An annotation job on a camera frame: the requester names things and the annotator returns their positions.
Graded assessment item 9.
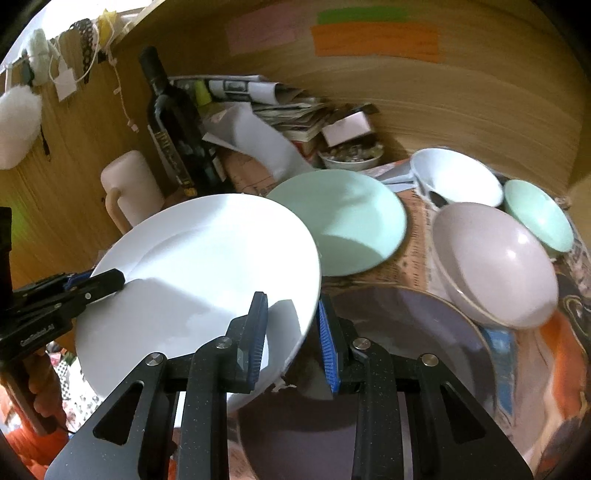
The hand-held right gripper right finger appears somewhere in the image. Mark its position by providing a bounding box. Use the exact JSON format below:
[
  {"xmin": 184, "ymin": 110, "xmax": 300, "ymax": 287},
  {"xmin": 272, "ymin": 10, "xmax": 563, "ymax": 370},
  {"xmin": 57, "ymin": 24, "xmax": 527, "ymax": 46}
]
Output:
[{"xmin": 318, "ymin": 295, "xmax": 534, "ymax": 480}]

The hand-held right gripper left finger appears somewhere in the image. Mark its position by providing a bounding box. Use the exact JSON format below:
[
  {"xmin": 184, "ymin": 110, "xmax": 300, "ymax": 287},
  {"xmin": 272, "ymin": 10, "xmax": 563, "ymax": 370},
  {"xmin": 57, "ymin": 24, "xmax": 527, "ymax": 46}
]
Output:
[{"xmin": 44, "ymin": 292, "xmax": 269, "ymax": 480}]

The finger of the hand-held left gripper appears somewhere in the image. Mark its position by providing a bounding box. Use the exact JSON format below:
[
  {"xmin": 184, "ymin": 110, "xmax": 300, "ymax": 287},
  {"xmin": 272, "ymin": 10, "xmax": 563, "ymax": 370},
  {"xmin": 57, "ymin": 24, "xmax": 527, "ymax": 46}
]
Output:
[
  {"xmin": 46, "ymin": 269, "xmax": 126, "ymax": 319},
  {"xmin": 13, "ymin": 272, "xmax": 93, "ymax": 298}
]

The white plate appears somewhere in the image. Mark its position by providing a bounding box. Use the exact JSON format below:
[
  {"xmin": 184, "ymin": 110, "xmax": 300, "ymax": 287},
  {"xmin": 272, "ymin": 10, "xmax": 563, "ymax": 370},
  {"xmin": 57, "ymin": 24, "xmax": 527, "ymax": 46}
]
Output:
[{"xmin": 75, "ymin": 194, "xmax": 322, "ymax": 413}]

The mint green bowl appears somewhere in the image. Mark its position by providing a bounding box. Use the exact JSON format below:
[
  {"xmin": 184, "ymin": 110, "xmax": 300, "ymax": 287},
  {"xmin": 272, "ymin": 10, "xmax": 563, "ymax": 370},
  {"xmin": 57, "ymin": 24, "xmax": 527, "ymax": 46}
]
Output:
[{"xmin": 503, "ymin": 179, "xmax": 574, "ymax": 258}]

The person's left hand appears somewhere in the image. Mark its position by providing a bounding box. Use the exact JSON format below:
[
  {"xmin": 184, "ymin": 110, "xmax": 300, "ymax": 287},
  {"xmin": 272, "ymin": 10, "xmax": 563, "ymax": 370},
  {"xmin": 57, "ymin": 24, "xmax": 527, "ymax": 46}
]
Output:
[{"xmin": 23, "ymin": 348, "xmax": 70, "ymax": 428}]

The floral cloth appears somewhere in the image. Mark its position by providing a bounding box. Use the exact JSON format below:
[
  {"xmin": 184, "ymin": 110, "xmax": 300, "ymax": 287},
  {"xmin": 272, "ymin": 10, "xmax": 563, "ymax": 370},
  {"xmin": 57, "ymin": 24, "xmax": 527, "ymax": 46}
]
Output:
[{"xmin": 48, "ymin": 348, "xmax": 109, "ymax": 428}]

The lilac plate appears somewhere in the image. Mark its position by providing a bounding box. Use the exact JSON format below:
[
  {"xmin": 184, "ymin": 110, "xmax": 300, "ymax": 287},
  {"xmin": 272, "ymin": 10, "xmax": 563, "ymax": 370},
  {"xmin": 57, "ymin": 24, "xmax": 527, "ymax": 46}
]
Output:
[{"xmin": 238, "ymin": 284, "xmax": 497, "ymax": 480}]

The pale pink mug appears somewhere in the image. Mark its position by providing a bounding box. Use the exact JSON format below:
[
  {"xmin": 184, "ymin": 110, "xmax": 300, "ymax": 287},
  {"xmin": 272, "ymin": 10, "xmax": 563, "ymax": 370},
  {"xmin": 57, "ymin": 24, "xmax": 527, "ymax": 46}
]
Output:
[{"xmin": 100, "ymin": 150, "xmax": 165, "ymax": 236}]

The mint green plate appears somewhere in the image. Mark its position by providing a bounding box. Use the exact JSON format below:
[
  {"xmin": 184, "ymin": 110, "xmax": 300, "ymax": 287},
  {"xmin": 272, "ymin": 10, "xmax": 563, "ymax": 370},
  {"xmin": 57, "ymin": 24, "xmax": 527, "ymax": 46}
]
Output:
[{"xmin": 265, "ymin": 169, "xmax": 408, "ymax": 278}]

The white plush toy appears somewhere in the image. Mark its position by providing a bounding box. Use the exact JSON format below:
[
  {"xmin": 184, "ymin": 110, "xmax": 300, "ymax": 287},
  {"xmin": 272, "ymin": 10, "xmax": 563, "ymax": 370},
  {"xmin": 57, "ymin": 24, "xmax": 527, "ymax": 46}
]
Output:
[{"xmin": 0, "ymin": 85, "xmax": 42, "ymax": 169}]

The dark wine bottle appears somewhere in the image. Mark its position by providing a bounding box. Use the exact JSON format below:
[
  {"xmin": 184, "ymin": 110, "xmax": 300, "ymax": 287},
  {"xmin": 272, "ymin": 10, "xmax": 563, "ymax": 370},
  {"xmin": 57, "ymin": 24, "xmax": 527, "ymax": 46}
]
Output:
[{"xmin": 139, "ymin": 46, "xmax": 222, "ymax": 197}]

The white paper strip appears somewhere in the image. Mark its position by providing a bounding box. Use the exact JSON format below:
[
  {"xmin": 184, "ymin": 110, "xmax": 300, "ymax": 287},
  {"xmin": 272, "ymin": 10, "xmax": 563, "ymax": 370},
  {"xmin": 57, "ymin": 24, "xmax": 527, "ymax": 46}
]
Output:
[{"xmin": 365, "ymin": 159, "xmax": 426, "ymax": 195}]

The pale pink bowl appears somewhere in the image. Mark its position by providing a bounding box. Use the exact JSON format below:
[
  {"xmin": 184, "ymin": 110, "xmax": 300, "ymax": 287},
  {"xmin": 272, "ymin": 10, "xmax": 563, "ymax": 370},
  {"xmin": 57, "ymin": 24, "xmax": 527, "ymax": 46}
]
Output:
[{"xmin": 431, "ymin": 202, "xmax": 559, "ymax": 329}]

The small bowl with trinkets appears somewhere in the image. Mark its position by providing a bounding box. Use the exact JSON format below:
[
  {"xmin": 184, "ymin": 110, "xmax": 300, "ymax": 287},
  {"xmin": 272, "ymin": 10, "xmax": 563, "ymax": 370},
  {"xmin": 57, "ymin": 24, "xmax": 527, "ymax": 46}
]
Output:
[{"xmin": 318, "ymin": 142, "xmax": 386, "ymax": 171}]

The white paper tag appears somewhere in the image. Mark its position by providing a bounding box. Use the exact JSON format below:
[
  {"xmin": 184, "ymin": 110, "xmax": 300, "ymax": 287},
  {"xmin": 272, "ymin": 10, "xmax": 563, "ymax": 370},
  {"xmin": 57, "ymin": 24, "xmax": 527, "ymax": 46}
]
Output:
[{"xmin": 51, "ymin": 65, "xmax": 80, "ymax": 103}]

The white paper sheet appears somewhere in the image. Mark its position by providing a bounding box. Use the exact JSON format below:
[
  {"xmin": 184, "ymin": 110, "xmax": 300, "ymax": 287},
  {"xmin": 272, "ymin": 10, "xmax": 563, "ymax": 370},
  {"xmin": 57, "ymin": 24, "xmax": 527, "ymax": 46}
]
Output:
[{"xmin": 202, "ymin": 104, "xmax": 315, "ymax": 181}]

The white bowl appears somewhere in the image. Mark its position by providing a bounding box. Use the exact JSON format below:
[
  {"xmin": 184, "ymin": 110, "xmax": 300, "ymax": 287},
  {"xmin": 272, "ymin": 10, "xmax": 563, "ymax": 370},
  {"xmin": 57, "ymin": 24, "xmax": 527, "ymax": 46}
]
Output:
[{"xmin": 410, "ymin": 148, "xmax": 505, "ymax": 209}]

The small pink box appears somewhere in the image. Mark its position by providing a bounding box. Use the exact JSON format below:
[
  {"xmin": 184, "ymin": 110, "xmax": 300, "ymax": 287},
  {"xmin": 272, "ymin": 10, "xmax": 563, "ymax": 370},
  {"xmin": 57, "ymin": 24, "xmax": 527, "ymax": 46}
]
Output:
[{"xmin": 321, "ymin": 111, "xmax": 375, "ymax": 146}]

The stack of newspapers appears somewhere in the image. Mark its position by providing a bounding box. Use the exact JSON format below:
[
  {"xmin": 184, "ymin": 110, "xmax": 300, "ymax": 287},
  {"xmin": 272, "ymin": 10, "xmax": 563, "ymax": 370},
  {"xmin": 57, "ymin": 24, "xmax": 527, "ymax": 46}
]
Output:
[{"xmin": 168, "ymin": 74, "xmax": 338, "ymax": 158}]

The white fluffy pompom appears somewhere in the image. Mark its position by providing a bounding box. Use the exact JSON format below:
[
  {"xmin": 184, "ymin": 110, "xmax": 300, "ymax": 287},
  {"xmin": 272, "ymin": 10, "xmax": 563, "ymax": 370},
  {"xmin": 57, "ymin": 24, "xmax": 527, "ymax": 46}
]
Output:
[{"xmin": 28, "ymin": 30, "xmax": 52, "ymax": 84}]

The patterned hanging ribbon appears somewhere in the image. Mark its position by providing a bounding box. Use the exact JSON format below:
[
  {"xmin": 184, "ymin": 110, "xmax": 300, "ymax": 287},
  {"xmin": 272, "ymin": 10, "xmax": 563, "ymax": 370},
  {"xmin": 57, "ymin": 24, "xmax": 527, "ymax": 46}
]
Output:
[{"xmin": 76, "ymin": 18, "xmax": 96, "ymax": 85}]

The yellow hanging ornament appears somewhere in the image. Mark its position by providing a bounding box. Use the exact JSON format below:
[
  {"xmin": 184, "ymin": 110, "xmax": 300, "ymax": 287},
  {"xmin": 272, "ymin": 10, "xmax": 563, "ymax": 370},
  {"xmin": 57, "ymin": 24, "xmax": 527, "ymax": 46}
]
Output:
[{"xmin": 95, "ymin": 9, "xmax": 121, "ymax": 44}]

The pink paper note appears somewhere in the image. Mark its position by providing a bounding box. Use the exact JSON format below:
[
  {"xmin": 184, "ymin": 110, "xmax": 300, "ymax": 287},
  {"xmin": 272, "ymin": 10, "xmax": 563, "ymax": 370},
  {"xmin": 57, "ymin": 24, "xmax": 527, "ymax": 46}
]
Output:
[{"xmin": 225, "ymin": 7, "xmax": 301, "ymax": 56}]

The orange paper note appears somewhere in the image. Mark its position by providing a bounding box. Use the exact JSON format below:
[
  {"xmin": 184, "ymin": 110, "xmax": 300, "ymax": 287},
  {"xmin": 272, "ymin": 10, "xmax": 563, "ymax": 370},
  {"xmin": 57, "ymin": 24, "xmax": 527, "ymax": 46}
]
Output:
[{"xmin": 311, "ymin": 23, "xmax": 441, "ymax": 63}]

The green paper note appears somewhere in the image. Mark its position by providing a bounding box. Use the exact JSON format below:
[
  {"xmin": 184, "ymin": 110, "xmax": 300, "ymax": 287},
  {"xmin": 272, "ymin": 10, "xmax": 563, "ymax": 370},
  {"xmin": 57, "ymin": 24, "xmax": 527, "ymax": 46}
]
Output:
[{"xmin": 317, "ymin": 7, "xmax": 409, "ymax": 26}]

